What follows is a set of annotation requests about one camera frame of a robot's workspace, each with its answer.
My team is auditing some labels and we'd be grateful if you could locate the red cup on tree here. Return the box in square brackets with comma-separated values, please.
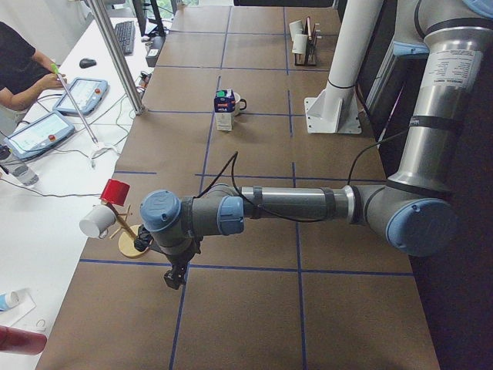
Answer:
[99, 179, 130, 206]

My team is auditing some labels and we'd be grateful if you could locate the teach pendant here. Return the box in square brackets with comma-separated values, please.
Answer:
[53, 77, 109, 116]
[4, 112, 75, 160]

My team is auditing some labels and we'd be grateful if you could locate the long silver rod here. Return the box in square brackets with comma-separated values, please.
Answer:
[50, 63, 99, 145]

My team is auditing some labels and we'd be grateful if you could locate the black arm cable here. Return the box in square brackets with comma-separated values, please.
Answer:
[198, 130, 409, 223]

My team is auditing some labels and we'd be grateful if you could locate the wooden mug tree stand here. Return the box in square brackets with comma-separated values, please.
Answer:
[109, 205, 150, 259]

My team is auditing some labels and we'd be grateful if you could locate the white smiley mug black handle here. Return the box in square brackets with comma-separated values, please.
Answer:
[233, 92, 247, 116]

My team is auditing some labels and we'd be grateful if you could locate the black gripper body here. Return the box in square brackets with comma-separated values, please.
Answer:
[163, 240, 201, 290]

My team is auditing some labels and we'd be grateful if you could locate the black computer mouse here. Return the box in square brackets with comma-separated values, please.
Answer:
[79, 58, 97, 69]

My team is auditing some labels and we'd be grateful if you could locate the white cup on tree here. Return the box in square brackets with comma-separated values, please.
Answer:
[79, 204, 116, 238]

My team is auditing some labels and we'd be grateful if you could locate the aluminium frame post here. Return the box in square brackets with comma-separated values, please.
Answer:
[88, 0, 145, 116]

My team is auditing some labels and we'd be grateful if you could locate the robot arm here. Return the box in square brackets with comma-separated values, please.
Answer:
[140, 1, 492, 289]

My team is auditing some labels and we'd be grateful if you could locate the near teach pendant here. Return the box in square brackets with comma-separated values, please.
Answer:
[4, 112, 75, 160]

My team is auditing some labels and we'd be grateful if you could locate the blue white milk carton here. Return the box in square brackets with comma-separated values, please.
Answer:
[213, 89, 236, 132]

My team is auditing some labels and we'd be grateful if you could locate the red bottle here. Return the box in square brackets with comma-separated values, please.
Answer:
[1, 326, 47, 355]

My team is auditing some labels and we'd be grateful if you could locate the black keyboard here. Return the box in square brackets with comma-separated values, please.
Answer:
[114, 21, 135, 56]

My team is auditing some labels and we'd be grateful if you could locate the white camera pole base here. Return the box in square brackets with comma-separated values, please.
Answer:
[304, 0, 383, 134]

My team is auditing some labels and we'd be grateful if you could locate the white small bottle lying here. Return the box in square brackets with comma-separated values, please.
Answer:
[0, 291, 19, 312]

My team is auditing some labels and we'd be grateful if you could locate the person in black shirt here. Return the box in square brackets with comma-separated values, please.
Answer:
[1, 22, 62, 111]

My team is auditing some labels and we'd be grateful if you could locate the white ribbed mug on rack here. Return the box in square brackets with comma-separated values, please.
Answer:
[291, 33, 308, 55]

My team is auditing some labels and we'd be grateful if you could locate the far teach pendant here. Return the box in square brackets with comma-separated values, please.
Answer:
[53, 77, 109, 116]

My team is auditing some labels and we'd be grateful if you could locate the clear water bottle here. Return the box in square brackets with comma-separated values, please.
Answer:
[0, 145, 39, 186]

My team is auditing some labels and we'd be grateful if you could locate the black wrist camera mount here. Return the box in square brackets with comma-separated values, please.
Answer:
[133, 224, 153, 252]

